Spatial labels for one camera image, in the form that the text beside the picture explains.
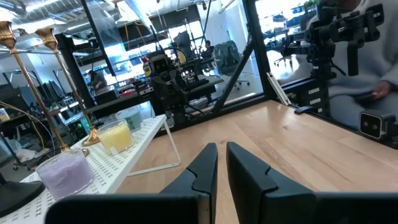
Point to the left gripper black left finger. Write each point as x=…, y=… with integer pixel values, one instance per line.
x=205, y=174

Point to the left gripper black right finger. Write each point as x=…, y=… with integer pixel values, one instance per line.
x=255, y=193

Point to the teal candle jar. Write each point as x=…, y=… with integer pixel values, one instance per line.
x=132, y=119

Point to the yellow candle jar fruit label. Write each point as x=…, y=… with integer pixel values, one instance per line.
x=115, y=138

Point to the purple candle jar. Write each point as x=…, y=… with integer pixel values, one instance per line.
x=65, y=177

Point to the black candlestick holder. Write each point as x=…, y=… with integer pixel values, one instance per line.
x=15, y=196

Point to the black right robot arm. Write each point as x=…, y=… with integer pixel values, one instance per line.
x=178, y=116

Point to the person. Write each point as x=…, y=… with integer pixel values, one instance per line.
x=382, y=53
x=207, y=49
x=97, y=81

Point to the grey-green office chair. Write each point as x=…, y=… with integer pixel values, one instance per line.
x=227, y=57

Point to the black table clamp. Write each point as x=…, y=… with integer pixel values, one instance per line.
x=304, y=109

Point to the white metal shelf rack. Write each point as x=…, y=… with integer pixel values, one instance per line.
x=105, y=168

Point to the black office chair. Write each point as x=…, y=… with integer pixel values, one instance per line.
x=283, y=57

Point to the white plastic bag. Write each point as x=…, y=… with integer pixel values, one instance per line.
x=25, y=154

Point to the person's hand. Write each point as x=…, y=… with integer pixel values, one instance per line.
x=382, y=90

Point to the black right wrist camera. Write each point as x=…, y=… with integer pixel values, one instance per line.
x=160, y=64

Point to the black diagonal frame brace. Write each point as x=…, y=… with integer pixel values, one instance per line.
x=236, y=74

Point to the black frame base rail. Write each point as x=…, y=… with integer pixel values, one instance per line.
x=236, y=104

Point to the black frame post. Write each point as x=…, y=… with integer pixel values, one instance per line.
x=256, y=46
x=74, y=68

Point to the silver metal bracket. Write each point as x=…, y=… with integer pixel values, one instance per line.
x=278, y=88

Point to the black depth camera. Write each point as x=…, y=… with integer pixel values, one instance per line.
x=373, y=124

